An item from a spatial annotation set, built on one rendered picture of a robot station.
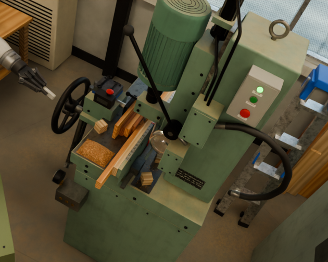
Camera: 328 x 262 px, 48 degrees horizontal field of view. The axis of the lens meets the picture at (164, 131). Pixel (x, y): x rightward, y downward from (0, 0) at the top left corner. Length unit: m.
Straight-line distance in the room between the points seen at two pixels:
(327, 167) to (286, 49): 1.75
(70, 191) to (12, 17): 1.43
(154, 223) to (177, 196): 0.17
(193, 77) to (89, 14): 1.90
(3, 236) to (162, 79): 0.80
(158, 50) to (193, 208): 0.67
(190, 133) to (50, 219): 1.30
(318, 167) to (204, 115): 1.74
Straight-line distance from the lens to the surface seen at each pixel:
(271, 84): 1.06
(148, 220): 1.62
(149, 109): 1.44
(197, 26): 1.17
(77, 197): 1.65
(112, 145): 1.48
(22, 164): 2.50
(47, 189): 2.39
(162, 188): 1.53
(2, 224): 1.51
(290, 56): 1.14
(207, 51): 1.18
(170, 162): 1.32
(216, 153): 1.34
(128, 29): 1.15
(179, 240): 1.65
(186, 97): 1.29
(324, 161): 2.75
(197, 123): 1.17
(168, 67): 1.24
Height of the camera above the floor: 2.04
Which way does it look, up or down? 45 degrees down
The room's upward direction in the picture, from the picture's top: 23 degrees clockwise
